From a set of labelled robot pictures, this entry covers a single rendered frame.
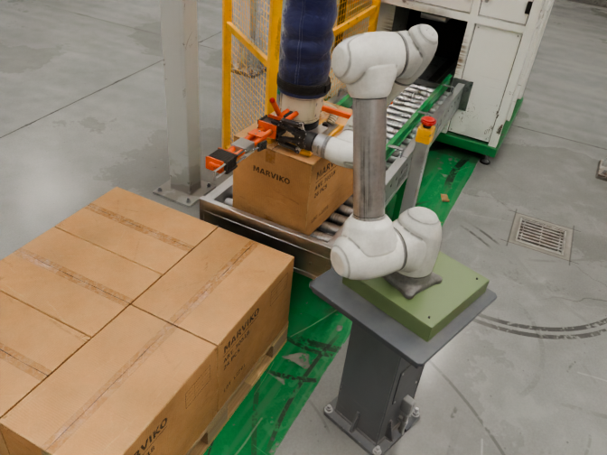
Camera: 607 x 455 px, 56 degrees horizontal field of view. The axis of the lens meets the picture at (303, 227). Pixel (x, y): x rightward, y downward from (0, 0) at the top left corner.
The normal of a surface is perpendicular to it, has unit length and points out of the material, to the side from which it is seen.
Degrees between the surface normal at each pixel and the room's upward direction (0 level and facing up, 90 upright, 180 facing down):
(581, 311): 0
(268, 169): 90
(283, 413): 0
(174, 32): 90
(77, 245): 0
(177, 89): 90
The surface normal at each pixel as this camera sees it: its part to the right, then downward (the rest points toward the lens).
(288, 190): -0.51, 0.48
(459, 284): 0.10, -0.81
